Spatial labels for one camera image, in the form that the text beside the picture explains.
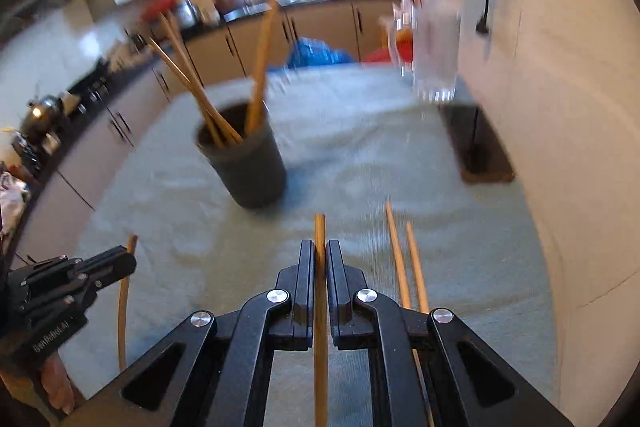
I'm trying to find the blue plastic bag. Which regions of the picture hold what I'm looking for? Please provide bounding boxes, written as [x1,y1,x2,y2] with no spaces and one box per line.
[287,38,353,68]

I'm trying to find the smartphone in brown case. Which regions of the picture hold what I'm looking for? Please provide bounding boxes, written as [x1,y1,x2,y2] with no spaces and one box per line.
[439,103,516,184]

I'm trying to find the steel kettle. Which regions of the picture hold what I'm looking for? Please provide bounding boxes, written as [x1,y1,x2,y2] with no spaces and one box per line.
[20,94,66,142]

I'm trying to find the dark grey utensil holder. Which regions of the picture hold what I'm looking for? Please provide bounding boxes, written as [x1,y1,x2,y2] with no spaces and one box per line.
[196,103,288,209]

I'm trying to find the grey-blue tablecloth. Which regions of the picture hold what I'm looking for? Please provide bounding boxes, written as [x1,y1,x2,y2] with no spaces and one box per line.
[55,64,561,427]

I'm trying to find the clear glass beer mug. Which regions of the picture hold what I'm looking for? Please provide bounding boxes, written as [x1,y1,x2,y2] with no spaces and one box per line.
[385,0,461,102]

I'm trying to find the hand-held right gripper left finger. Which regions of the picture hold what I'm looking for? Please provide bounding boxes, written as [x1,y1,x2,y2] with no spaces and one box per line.
[60,239,316,427]

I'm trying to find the red pot lid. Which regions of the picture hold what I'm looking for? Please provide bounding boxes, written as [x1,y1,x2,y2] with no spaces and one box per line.
[142,0,176,20]

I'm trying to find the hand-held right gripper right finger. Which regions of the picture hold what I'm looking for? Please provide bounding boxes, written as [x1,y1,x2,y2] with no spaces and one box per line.
[327,239,576,427]

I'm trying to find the black gas stove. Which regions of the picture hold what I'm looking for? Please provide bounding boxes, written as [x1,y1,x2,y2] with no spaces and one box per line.
[10,132,51,178]

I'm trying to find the white patterned cloth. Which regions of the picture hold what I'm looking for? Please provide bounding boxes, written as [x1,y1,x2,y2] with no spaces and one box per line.
[0,171,32,238]

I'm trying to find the black kitchen countertop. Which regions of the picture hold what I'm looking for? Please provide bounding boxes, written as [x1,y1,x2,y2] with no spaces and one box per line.
[15,0,401,168]

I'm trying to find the steel cooking pot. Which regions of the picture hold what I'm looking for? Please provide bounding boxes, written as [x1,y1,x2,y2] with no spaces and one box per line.
[175,0,198,28]

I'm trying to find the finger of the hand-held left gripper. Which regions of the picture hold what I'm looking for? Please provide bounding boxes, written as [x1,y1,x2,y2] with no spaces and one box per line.
[75,246,137,290]

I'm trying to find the person's left hand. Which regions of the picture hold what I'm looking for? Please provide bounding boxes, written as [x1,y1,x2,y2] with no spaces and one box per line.
[39,352,77,415]

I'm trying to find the beige lower kitchen cabinets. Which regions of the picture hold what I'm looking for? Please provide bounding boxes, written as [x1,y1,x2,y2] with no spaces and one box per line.
[15,0,401,253]

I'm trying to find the red plastic basin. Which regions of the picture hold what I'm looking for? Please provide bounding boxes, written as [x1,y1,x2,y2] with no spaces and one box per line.
[362,29,416,64]

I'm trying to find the tan wooden chopstick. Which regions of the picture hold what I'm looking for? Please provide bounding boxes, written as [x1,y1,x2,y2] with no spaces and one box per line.
[314,214,328,427]
[145,37,244,145]
[405,222,431,314]
[117,234,138,373]
[244,0,281,135]
[385,202,435,427]
[159,13,228,146]

